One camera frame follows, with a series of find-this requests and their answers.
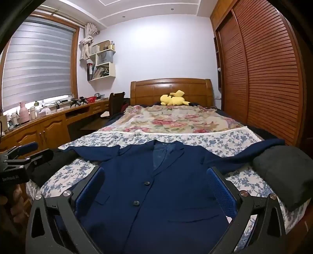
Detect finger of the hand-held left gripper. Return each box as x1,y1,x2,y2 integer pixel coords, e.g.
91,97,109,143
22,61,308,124
4,142,39,159
7,149,54,171

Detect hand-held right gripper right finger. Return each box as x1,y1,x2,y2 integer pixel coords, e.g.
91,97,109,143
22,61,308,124
206,166,286,254

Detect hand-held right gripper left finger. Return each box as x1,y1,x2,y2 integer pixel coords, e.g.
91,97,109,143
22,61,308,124
26,166,105,254

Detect navy blue suit jacket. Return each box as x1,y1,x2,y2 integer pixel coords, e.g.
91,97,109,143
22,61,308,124
59,140,286,254

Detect black garment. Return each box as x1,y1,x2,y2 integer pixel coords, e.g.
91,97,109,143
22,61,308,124
31,149,79,187

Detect pink bottle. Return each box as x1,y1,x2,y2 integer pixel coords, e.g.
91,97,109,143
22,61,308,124
19,101,30,123

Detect wooden desk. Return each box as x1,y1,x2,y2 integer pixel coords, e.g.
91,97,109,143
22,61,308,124
0,98,110,157

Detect blue floral bed sheet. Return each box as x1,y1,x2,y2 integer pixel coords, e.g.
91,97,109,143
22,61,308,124
26,128,307,254

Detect dark grey folded garment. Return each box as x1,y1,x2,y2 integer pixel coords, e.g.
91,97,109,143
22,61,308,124
252,145,311,211

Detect grey striped window blind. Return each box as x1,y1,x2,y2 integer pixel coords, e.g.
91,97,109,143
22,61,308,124
2,16,75,113

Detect pink floral blanket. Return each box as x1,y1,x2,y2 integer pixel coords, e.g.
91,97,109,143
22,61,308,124
101,104,245,134

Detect dark wooden chair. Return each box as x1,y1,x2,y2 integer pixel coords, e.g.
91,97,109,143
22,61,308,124
108,92,130,118

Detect yellow plush toy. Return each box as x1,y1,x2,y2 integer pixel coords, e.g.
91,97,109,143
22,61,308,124
160,90,191,106

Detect stack of books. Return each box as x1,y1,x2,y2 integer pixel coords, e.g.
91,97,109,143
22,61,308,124
92,65,110,79

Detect wooden bed headboard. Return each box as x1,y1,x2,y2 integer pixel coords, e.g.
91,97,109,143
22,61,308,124
130,78,214,109

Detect tied beige curtain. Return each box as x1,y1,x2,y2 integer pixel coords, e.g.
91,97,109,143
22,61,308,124
79,22,101,61

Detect wooden slatted wardrobe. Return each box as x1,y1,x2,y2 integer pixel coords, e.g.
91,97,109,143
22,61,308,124
210,0,306,147

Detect wooden window frame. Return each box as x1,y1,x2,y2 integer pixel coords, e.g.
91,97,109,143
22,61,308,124
0,8,81,115

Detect white wall shelf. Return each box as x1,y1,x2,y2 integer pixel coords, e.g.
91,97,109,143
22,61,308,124
87,40,116,82

